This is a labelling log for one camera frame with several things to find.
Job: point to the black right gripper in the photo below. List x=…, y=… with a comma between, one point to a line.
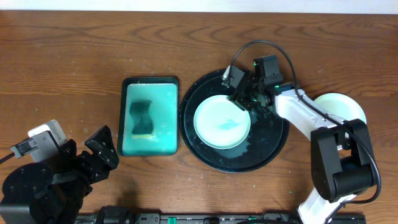
x=240, y=101

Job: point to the green plate with stain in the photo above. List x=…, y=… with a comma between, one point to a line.
x=220, y=124

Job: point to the green rectangular soap tray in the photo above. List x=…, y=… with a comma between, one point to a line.
x=163, y=93

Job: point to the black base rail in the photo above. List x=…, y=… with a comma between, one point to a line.
x=121, y=215

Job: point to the dark green sponge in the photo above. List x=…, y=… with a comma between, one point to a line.
x=143, y=125

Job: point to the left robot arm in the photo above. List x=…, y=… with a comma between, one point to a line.
x=51, y=189

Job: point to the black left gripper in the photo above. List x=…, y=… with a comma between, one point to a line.
x=86, y=162

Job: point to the round black tray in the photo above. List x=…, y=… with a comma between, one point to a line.
x=266, y=138

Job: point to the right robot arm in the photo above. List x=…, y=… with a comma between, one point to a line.
x=342, y=160

